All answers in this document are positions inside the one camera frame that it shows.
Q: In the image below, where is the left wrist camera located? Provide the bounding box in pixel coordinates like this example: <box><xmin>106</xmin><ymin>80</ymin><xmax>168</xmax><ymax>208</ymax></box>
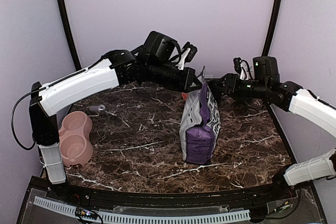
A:
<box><xmin>177</xmin><ymin>41</ymin><xmax>197</xmax><ymax>70</ymax></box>

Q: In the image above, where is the black left frame post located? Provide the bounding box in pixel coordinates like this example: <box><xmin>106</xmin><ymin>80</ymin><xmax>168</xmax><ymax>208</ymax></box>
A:
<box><xmin>57</xmin><ymin>0</ymin><xmax>82</xmax><ymax>71</ymax></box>

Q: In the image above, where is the black right frame post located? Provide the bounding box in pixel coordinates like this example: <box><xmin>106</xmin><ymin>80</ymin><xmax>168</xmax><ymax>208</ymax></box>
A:
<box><xmin>261</xmin><ymin>0</ymin><xmax>281</xmax><ymax>56</ymax></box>

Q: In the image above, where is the white slotted cable duct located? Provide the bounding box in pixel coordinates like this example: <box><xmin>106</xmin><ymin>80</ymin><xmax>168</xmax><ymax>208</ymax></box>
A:
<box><xmin>33</xmin><ymin>196</ymin><xmax>251</xmax><ymax>223</ymax></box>

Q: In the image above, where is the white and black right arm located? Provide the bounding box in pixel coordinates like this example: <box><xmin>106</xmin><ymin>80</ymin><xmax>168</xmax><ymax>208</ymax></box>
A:
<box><xmin>208</xmin><ymin>56</ymin><xmax>335</xmax><ymax>200</ymax></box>

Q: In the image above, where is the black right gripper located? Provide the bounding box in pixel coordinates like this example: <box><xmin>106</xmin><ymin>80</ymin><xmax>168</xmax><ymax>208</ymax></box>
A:
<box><xmin>212</xmin><ymin>73</ymin><xmax>269</xmax><ymax>101</ymax></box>

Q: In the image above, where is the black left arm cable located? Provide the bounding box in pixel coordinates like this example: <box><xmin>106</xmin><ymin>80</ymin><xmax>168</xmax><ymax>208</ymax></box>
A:
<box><xmin>10</xmin><ymin>91</ymin><xmax>36</xmax><ymax>151</ymax></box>

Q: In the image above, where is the black frame post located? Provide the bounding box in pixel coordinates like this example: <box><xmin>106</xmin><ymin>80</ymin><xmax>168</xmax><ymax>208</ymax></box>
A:
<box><xmin>261</xmin><ymin>0</ymin><xmax>281</xmax><ymax>56</ymax></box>
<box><xmin>57</xmin><ymin>0</ymin><xmax>82</xmax><ymax>71</ymax></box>

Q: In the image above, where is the purple pet food bag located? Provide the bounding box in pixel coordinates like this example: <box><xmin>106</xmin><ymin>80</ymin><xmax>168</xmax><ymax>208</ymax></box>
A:
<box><xmin>179</xmin><ymin>67</ymin><xmax>221</xmax><ymax>165</ymax></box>

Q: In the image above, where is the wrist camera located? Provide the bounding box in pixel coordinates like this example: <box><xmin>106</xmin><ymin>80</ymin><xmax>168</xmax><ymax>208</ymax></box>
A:
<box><xmin>177</xmin><ymin>41</ymin><xmax>197</xmax><ymax>70</ymax></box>
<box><xmin>233</xmin><ymin>57</ymin><xmax>253</xmax><ymax>80</ymax></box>

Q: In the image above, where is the red patterned white bowl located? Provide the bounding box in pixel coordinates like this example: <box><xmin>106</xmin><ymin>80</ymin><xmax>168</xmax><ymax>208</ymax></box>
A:
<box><xmin>182</xmin><ymin>93</ymin><xmax>188</xmax><ymax>101</ymax></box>

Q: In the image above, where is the silver metal scoop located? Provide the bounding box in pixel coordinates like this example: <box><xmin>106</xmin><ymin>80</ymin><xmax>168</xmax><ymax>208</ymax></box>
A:
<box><xmin>89</xmin><ymin>104</ymin><xmax>117</xmax><ymax>116</ymax></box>

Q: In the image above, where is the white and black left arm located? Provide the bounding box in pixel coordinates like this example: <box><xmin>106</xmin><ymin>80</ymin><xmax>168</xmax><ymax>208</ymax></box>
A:
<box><xmin>29</xmin><ymin>31</ymin><xmax>202</xmax><ymax>201</ymax></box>

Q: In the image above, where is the pink double pet bowl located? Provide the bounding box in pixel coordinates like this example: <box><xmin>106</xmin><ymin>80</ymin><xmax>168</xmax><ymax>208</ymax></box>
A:
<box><xmin>59</xmin><ymin>111</ymin><xmax>93</xmax><ymax>167</ymax></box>

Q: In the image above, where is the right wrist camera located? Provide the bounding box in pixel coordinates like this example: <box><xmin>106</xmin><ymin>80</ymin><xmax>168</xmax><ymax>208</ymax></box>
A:
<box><xmin>233</xmin><ymin>57</ymin><xmax>253</xmax><ymax>80</ymax></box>

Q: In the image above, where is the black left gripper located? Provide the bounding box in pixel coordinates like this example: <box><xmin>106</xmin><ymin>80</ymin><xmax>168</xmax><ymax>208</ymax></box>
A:
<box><xmin>146</xmin><ymin>59</ymin><xmax>203</xmax><ymax>92</ymax></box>

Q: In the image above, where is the black front table rail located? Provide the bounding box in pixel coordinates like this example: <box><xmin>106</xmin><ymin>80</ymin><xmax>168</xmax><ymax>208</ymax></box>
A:
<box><xmin>42</xmin><ymin>181</ymin><xmax>299</xmax><ymax>209</ymax></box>

